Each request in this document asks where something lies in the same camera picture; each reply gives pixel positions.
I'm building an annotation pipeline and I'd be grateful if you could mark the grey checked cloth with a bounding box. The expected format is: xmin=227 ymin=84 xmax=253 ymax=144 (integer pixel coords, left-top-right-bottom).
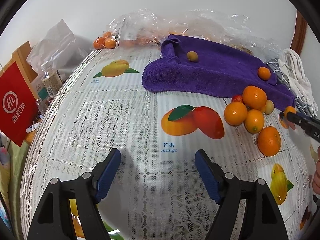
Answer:
xmin=265 ymin=57 xmax=316 ymax=117

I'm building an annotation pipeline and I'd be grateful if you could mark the white plastic bag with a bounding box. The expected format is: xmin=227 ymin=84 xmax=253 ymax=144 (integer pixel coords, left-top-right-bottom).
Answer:
xmin=26 ymin=19 xmax=75 ymax=75

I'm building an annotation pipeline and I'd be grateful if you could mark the white striped towel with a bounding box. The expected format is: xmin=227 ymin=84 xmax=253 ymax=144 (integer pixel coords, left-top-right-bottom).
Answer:
xmin=278 ymin=49 xmax=318 ymax=117

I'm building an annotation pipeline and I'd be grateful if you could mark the red paper bag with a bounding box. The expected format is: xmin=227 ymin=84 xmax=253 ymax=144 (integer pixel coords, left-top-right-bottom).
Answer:
xmin=0 ymin=62 xmax=40 ymax=147

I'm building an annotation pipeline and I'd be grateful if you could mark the fruit print lace tablecloth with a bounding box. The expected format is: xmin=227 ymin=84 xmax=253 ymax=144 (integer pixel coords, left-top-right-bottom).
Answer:
xmin=20 ymin=47 xmax=318 ymax=240

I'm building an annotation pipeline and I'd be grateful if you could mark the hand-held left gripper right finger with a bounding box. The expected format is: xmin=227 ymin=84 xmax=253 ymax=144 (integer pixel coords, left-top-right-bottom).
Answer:
xmin=194 ymin=149 xmax=289 ymax=240

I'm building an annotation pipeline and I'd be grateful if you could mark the large oval kumquat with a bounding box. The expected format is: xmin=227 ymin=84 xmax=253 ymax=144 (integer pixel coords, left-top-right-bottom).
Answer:
xmin=244 ymin=109 xmax=265 ymax=134

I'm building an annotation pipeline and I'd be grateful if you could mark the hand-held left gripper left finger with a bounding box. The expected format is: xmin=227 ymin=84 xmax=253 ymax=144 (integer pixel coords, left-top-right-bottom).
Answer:
xmin=34 ymin=148 xmax=122 ymax=240

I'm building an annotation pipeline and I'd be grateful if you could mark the orange tangerine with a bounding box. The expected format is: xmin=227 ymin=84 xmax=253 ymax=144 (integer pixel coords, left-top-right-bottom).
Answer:
xmin=242 ymin=85 xmax=268 ymax=110
xmin=224 ymin=101 xmax=248 ymax=126
xmin=257 ymin=126 xmax=282 ymax=157

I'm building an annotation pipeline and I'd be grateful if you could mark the clear plastic bottle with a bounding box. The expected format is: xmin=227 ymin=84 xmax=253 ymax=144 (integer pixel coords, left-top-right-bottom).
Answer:
xmin=40 ymin=61 xmax=63 ymax=98

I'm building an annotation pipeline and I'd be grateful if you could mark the purple towel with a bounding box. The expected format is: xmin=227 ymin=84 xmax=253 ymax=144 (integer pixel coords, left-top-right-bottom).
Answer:
xmin=142 ymin=34 xmax=297 ymax=108

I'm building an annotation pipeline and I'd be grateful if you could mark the clear plastic bag of longans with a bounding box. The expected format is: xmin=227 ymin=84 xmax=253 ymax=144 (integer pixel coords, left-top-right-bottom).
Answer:
xmin=162 ymin=9 xmax=283 ymax=63

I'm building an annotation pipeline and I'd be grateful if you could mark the person's right hand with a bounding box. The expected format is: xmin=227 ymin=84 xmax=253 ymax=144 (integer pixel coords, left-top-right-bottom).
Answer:
xmin=311 ymin=146 xmax=320 ymax=195

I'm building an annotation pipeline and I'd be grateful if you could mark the brown wooden frame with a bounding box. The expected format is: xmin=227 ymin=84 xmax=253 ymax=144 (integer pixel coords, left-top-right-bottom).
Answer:
xmin=290 ymin=10 xmax=308 ymax=55

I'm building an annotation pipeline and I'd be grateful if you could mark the clear plastic bag of tangerines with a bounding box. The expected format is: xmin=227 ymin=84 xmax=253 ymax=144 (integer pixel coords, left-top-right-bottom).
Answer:
xmin=93 ymin=9 xmax=164 ymax=50

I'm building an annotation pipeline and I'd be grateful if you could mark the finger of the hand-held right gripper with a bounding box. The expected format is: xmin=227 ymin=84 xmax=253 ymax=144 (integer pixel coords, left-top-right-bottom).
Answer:
xmin=279 ymin=112 xmax=304 ymax=130

